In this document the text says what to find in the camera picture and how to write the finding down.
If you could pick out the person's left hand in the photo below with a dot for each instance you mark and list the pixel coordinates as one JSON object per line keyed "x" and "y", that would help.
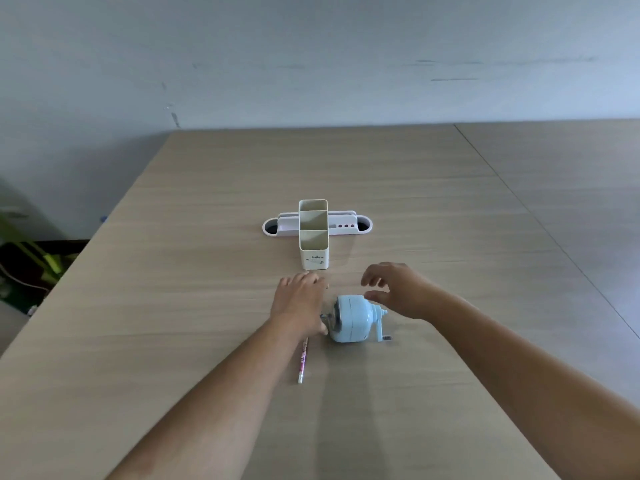
{"x": 300, "y": 304}

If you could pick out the person's right hand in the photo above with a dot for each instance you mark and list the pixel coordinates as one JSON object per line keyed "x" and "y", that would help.
{"x": 410, "y": 292}

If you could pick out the white desk organizer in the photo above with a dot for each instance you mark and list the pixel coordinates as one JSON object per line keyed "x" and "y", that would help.
{"x": 315, "y": 254}

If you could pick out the light blue pencil sharpener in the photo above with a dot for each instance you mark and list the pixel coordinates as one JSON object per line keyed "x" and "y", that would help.
{"x": 355, "y": 319}

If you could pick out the pink patterned pencil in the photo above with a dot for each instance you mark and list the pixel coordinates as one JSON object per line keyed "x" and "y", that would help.
{"x": 303, "y": 364}

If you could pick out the person's left forearm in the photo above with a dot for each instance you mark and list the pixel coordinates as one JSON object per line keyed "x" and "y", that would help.
{"x": 215, "y": 409}

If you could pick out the person's right forearm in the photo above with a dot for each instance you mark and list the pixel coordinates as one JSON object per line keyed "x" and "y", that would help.
{"x": 525, "y": 389}

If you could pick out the green broom dustpan set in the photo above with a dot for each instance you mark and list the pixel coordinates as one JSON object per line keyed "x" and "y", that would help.
{"x": 35, "y": 254}

